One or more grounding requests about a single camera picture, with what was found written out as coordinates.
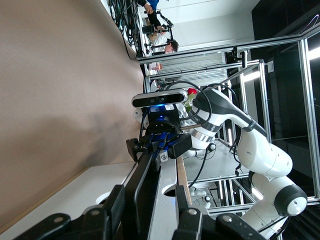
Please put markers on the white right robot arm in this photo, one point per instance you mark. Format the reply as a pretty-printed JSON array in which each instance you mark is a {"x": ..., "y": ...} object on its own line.
[{"x": 260, "y": 155}]

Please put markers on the person in blue jacket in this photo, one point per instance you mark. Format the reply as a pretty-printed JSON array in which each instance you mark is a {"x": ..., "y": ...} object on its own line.
[{"x": 153, "y": 20}]

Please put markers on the grey slatted shutter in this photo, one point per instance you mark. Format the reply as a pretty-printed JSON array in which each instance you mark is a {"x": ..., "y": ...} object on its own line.
[{"x": 195, "y": 62}]

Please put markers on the silver metal tool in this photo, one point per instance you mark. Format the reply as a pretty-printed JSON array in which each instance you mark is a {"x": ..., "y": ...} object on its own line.
[{"x": 167, "y": 175}]

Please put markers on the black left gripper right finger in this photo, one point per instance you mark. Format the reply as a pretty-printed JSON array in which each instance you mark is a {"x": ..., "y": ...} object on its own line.
[{"x": 190, "y": 225}]

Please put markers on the wooden drawer cabinet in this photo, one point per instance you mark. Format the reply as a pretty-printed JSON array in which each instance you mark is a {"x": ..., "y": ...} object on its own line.
[{"x": 183, "y": 180}]

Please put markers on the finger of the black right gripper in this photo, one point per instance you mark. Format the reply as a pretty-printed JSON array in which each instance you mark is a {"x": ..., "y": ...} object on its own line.
[
  {"x": 181, "y": 146},
  {"x": 133, "y": 148}
]

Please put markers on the person with dark hair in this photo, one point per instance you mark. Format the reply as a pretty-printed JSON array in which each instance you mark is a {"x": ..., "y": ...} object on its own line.
[{"x": 171, "y": 46}]

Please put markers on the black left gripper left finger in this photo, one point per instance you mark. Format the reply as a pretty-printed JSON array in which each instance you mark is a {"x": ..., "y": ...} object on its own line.
[{"x": 100, "y": 220}]

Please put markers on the red artificial rose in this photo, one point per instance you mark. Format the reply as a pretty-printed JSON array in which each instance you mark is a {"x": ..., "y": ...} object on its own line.
[{"x": 192, "y": 91}]

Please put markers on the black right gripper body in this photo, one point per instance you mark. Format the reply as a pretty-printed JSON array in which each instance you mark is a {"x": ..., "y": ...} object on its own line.
[{"x": 162, "y": 128}]

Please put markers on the brown paper table cover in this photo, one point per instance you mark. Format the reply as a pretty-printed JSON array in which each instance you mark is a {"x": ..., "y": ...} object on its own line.
[{"x": 62, "y": 75}]

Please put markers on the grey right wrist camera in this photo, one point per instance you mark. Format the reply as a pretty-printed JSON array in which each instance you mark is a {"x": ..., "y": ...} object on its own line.
[{"x": 160, "y": 98}]

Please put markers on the white wall switch plate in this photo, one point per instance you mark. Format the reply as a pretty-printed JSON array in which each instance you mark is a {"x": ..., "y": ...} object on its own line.
[{"x": 270, "y": 66}]

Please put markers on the black camera on frame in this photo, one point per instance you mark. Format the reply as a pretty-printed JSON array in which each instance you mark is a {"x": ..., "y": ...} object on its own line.
[{"x": 244, "y": 58}]

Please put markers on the aluminium profile frame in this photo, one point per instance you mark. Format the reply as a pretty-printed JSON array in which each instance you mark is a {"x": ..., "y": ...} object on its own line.
[{"x": 306, "y": 105}]

